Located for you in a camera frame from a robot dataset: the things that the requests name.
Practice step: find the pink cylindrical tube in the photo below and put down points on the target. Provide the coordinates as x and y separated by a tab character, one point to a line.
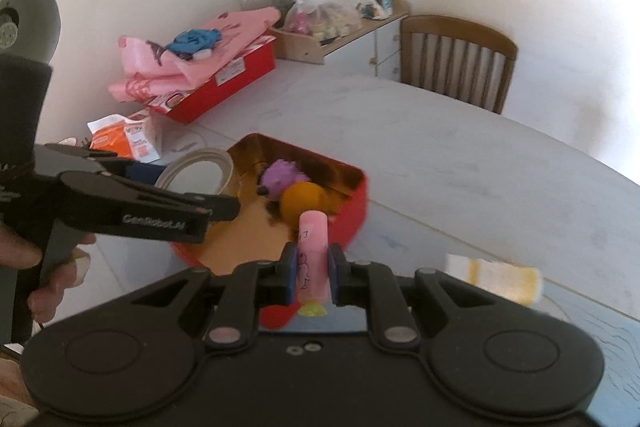
312	283

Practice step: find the small wooden crate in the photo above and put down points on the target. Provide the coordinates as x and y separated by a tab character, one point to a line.
290	46

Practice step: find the purple spiky ball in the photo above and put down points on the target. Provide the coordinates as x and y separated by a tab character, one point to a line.
279	176

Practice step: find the person's left hand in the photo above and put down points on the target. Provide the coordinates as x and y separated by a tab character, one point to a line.
19	254

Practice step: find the white yellow tube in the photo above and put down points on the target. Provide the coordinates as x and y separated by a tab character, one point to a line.
522	285

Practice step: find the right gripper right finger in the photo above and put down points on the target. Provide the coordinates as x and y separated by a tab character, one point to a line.
346	282

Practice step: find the pink folded cloth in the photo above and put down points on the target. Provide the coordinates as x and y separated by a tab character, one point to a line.
190	60

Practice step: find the white tape roll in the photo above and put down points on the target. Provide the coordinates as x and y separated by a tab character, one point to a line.
209	171

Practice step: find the blue fabric flower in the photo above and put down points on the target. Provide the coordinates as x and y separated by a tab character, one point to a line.
190	42

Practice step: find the brown wooden chair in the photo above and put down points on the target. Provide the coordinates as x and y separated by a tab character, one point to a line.
464	60

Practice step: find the red cardboard box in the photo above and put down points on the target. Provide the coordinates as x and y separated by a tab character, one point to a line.
250	65

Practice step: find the orange ball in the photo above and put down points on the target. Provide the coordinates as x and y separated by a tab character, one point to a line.
302	197

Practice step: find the white sideboard cabinet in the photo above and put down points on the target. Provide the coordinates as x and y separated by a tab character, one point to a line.
373	50

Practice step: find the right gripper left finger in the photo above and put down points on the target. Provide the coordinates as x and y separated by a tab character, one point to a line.
278	278

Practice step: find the orange white wipes packet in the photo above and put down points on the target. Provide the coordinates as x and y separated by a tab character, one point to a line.
136	137

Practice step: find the plastic bag of items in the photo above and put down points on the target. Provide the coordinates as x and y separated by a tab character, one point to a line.
323	20

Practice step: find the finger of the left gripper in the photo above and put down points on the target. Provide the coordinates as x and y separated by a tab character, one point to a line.
119	166
97	197

